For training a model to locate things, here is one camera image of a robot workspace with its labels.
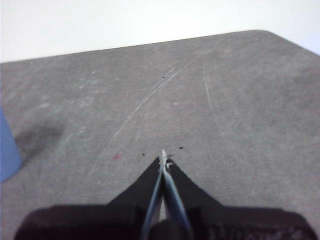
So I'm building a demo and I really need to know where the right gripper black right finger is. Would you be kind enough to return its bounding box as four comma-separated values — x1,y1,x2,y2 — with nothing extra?
162,149,316,240

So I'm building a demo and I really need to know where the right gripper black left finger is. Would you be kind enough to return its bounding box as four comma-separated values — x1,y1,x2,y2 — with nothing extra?
14,156,163,240

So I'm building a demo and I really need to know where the blue ribbed plastic cup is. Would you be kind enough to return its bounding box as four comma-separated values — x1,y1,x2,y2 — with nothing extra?
0,106,24,184

